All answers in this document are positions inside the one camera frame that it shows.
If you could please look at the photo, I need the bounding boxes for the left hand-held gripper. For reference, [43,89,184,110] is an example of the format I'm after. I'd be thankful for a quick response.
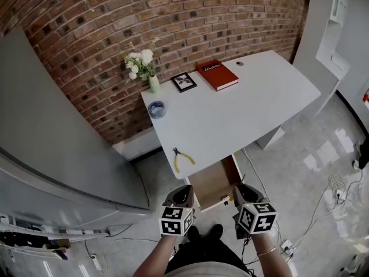
[158,185,197,237]

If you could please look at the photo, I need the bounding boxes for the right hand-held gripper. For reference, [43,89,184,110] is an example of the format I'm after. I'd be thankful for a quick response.
[232,184,278,241]

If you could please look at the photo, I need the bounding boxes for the person's left forearm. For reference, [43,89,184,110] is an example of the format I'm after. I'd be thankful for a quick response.
[132,234,177,277]

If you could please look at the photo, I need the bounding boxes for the person's right forearm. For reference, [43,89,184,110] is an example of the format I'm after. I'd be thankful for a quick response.
[252,232,292,277]

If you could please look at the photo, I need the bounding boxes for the person's left black shoe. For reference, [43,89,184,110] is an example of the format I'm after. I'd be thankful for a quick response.
[187,225,201,241]

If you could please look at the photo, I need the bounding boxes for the person's black shoe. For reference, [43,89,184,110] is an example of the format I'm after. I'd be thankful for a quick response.
[187,225,201,241]
[210,223,224,239]

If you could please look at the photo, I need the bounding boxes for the person's right black shoe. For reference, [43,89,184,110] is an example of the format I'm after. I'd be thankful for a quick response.
[210,223,224,239]

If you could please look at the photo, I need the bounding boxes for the person's black trousers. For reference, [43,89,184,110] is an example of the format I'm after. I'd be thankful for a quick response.
[165,237,250,275]

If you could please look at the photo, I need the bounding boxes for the white power strip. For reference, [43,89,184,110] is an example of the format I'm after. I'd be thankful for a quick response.
[280,239,298,255]
[89,254,103,271]
[331,189,348,204]

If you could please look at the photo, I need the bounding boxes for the person's white shirt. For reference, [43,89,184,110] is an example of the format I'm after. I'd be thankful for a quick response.
[165,265,256,277]

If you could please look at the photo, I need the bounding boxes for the white desk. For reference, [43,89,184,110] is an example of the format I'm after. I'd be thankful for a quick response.
[140,50,322,181]

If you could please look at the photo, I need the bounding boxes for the pale green vase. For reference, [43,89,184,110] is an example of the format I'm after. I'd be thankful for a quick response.
[148,74,161,94]

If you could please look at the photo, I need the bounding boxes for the red book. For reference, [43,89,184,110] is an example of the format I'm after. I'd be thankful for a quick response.
[195,59,240,92]

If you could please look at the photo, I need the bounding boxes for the large grey cabinet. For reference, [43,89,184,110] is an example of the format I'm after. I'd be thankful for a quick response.
[0,27,153,242]

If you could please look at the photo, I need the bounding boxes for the white flower bouquet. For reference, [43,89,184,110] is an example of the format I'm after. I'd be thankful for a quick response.
[123,36,161,83]

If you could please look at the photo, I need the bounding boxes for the white shelf cabinet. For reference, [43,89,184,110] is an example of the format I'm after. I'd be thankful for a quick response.
[284,0,369,132]

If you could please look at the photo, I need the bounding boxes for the yellow handle pliers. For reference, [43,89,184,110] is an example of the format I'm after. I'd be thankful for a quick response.
[172,147,196,174]

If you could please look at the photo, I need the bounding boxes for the thin gold bracelet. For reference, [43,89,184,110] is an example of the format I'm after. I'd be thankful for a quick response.
[256,246,277,256]

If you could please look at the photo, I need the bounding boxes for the black picture frame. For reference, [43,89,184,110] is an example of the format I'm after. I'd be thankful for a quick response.
[170,72,198,93]

